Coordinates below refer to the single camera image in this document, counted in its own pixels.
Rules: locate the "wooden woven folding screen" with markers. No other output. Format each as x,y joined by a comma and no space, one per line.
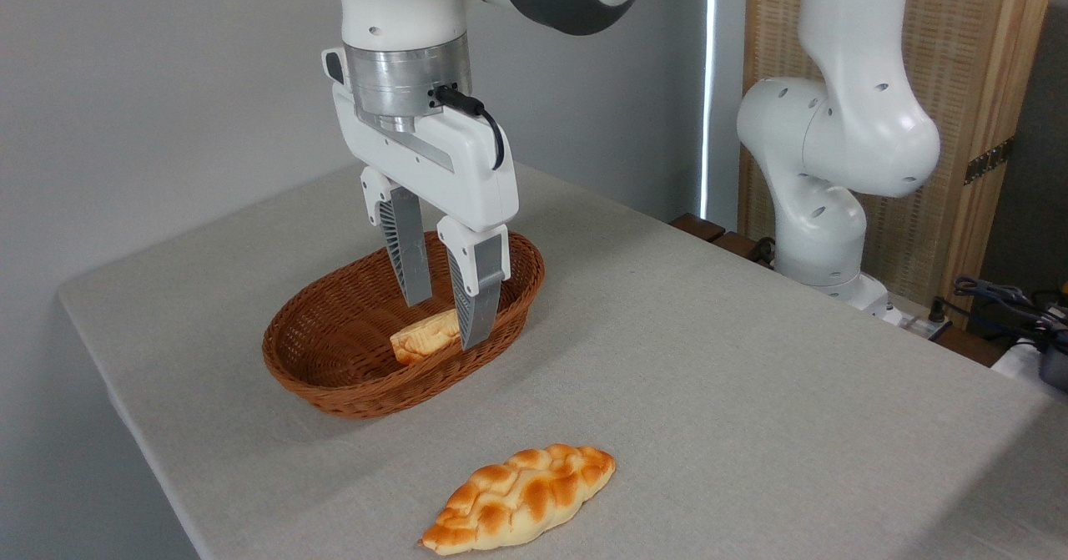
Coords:
959,42

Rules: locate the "brown wicker oval basket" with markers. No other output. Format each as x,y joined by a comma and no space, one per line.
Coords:
334,376

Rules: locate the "braided golden bread loaf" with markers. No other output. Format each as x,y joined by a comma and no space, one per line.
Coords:
517,493

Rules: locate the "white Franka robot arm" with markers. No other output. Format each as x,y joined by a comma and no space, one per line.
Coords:
838,126

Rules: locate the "grey tablecloth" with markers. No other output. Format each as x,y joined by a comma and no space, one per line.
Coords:
709,393

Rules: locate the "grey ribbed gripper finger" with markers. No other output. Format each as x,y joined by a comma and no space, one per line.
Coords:
480,293
409,243

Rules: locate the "metal screen hinge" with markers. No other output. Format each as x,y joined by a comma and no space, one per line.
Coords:
989,161

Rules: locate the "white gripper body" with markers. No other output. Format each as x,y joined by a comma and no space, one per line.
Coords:
450,168

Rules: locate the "small golden bread roll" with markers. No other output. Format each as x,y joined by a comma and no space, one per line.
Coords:
417,341

